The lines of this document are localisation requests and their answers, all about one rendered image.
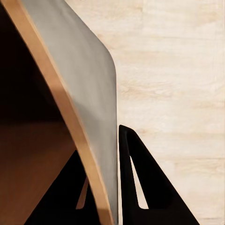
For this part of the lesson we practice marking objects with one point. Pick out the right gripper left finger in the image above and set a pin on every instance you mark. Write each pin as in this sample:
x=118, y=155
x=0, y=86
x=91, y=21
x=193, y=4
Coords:
x=58, y=205

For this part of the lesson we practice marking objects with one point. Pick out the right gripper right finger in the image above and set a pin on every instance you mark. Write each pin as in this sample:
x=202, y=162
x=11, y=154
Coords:
x=166, y=207

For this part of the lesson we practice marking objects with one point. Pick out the trash can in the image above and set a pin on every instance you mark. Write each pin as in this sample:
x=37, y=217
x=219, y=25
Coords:
x=57, y=95

